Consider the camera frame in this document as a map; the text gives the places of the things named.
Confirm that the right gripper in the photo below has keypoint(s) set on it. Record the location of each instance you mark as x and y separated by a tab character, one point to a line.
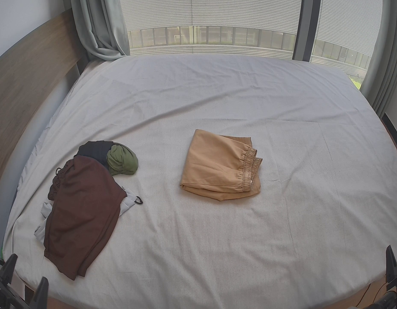
396	286

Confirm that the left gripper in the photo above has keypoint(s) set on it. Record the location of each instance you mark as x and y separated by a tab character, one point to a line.
2	298

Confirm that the tan shorts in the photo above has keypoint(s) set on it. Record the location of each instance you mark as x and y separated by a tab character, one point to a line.
214	163

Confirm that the bed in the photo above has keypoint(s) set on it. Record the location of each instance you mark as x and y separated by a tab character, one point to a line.
217	108

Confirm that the brown shorts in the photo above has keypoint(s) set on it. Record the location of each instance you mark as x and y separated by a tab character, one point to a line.
82	211

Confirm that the white garment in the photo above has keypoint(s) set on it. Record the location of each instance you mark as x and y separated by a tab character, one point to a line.
129	203

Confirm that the black garment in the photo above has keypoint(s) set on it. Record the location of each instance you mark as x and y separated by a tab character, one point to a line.
92	151

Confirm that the green garment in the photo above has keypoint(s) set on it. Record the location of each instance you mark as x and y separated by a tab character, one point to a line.
121	159

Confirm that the grey-green curtain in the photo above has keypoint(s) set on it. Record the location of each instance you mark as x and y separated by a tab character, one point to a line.
95	18
389	43

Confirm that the window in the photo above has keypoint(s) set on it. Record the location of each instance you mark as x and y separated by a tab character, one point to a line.
306	18

